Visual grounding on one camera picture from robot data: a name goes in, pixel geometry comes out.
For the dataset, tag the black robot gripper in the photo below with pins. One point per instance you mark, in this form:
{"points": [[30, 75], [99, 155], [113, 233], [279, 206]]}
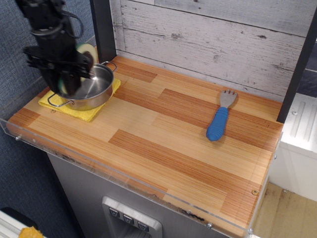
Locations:
{"points": [[55, 54]]}

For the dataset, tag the toy avocado half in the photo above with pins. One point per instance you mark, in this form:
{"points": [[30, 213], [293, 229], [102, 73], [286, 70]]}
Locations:
{"points": [[90, 57]]}

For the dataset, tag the stainless steel pot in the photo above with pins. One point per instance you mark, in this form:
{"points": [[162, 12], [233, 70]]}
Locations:
{"points": [[93, 92]]}

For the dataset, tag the yellow cloth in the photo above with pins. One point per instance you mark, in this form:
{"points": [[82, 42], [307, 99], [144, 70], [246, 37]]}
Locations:
{"points": [[86, 115]]}

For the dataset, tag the grey cabinet with dispenser panel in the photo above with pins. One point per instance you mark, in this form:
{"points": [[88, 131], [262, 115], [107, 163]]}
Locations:
{"points": [[105, 208]]}

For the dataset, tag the yellow object bottom left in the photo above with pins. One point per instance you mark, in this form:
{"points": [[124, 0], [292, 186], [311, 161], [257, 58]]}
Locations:
{"points": [[30, 232]]}

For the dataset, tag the clear acrylic table guard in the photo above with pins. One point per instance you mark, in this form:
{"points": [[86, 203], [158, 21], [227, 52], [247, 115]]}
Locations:
{"points": [[152, 133]]}

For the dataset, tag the white appliance at right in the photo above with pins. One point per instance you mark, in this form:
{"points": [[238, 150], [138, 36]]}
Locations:
{"points": [[294, 165]]}

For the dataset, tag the black vertical post left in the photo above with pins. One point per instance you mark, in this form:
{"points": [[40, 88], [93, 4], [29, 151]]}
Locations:
{"points": [[103, 28]]}

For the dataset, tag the black vertical post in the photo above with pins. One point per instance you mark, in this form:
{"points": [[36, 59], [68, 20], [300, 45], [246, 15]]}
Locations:
{"points": [[299, 70], [103, 28]]}

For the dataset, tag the blue handled metal fork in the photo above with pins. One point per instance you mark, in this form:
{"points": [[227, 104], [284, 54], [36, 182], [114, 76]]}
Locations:
{"points": [[217, 126]]}

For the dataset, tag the black vertical post right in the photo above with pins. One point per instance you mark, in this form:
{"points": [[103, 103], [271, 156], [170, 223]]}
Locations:
{"points": [[299, 70]]}

